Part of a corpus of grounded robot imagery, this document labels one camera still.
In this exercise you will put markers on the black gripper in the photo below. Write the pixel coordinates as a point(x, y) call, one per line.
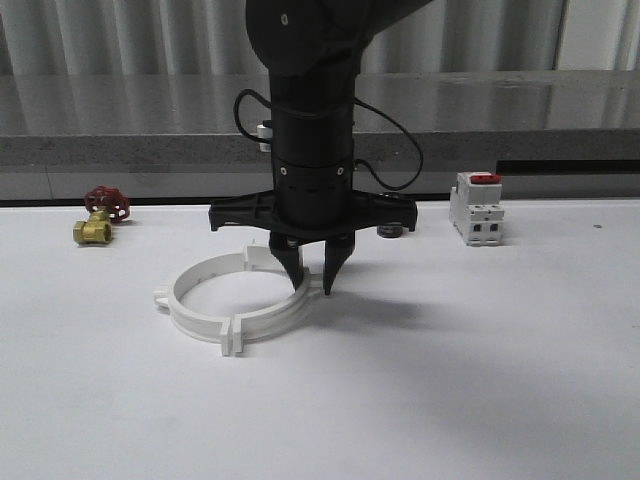
point(312, 204)

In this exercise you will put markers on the white half clamp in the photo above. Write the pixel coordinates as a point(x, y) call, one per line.
point(270, 321)
point(197, 325)

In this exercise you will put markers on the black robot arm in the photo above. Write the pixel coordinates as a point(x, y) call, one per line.
point(312, 51)

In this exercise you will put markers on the black cylindrical capacitor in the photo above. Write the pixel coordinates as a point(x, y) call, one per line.
point(391, 230)

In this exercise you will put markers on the brass valve red handwheel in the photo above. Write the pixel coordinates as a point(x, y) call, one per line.
point(107, 206)

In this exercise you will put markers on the grey stone ledge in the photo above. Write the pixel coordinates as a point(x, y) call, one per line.
point(556, 121)

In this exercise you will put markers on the white circuit breaker red switch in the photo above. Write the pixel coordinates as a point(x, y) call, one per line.
point(475, 209)

